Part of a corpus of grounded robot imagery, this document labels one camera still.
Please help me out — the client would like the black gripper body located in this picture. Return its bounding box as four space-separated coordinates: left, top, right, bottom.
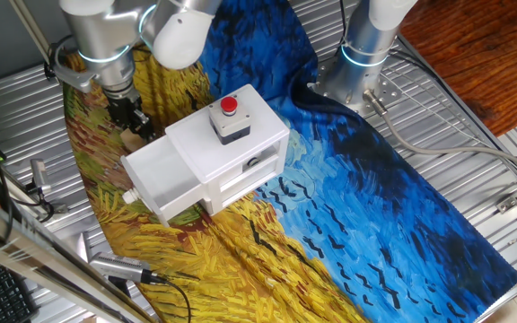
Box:
105 96 145 129

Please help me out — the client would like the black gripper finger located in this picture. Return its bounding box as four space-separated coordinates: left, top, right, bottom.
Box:
118 120 143 138
131 110 156 143

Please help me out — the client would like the wooden block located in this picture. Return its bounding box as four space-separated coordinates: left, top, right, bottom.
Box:
118 127 148 153

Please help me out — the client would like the white drawer cabinet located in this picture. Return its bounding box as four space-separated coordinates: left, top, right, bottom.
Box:
164 83 291 216

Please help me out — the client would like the white drawer with black knob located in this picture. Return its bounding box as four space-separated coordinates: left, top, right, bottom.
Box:
199 156 282 216

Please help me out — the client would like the black pole clamp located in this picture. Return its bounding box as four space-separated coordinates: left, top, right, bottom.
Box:
42 56 62 83

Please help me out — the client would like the grey box with red button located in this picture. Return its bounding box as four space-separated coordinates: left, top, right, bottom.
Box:
207 95 253 146

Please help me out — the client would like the thin metal pole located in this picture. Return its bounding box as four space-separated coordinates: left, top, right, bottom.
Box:
7 0 57 64

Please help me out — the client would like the flat metal plate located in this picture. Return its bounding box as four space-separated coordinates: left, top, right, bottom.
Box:
74 231 93 266

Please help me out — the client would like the painted wheat field cloth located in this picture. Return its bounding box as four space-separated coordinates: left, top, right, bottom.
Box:
62 0 517 323

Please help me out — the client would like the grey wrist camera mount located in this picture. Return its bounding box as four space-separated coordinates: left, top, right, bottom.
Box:
54 62 102 94

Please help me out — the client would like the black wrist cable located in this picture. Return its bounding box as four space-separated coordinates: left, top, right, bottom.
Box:
48 34 78 68

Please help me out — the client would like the small dark grey camera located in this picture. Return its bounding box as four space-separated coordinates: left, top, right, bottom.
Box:
30 158 53 195

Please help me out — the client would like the silver ribbed camera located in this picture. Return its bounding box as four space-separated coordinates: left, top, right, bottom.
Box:
89 250 163 286

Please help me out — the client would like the black camera cable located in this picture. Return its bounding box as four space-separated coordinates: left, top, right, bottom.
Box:
150 273 192 323

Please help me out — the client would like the aluminium frame bar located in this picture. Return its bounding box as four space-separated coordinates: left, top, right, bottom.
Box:
0 186 156 323

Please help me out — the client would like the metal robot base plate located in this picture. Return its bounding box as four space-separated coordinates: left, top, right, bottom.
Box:
307 56 403 116

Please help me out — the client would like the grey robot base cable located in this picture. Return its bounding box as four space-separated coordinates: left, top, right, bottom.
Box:
363 88 517 179

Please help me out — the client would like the small metal corner bracket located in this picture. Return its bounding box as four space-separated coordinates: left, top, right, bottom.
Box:
495 195 517 214

